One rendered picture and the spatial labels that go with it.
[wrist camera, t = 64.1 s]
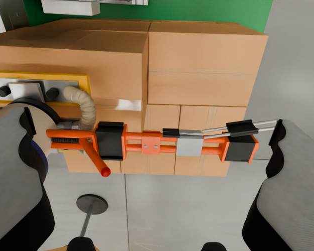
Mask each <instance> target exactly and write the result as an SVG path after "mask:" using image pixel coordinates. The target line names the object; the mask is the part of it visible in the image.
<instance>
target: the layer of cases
mask: <svg viewBox="0 0 314 251"><path fill-rule="evenodd" d="M32 27H40V28H58V29H75V30H93V31H111V32H129V33H146V34H148V35H149V39H148V80H147V108H146V116H145V124H144V130H151V131H160V133H162V129H163V128H178V129H191V130H201V132H202V130H203V129H210V128H217V127H224V126H226V123H230V122H237V121H243V119H244V115H245V112H246V109H247V106H248V103H249V99H250V96H251V93H252V89H253V86H254V83H255V80H256V76H257V73H258V70H259V66H260V63H261V60H262V57H263V53H264V50H265V47H266V43H267V40H268V37H269V36H268V35H266V34H263V33H261V32H258V31H255V30H253V29H250V28H248V27H245V26H242V25H225V24H193V23H160V22H152V23H150V22H127V21H95V20H62V19H61V20H56V21H52V22H48V23H44V24H40V25H36V26H32ZM223 131H224V132H226V131H228V130H227V129H224V130H217V131H209V132H202V133H204V135H215V134H222V132H223ZM63 153H64V156H65V160H66V163H67V166H68V170H69V172H88V173H99V171H98V169H97V168H96V166H95V165H94V163H93V162H92V161H91V159H90V158H89V157H87V156H84V155H81V154H80V153H79V152H63ZM104 162H105V164H106V165H107V166H108V167H109V168H110V170H111V173H122V174H157V175H173V174H174V175H191V176H225V177H226V175H227V171H228V168H229V165H230V161H224V163H221V161H220V158H219V155H218V154H201V155H200V156H176V155H175V153H164V152H160V153H159V155H152V154H142V152H137V151H127V156H126V160H123V161H115V160H104Z"/></svg>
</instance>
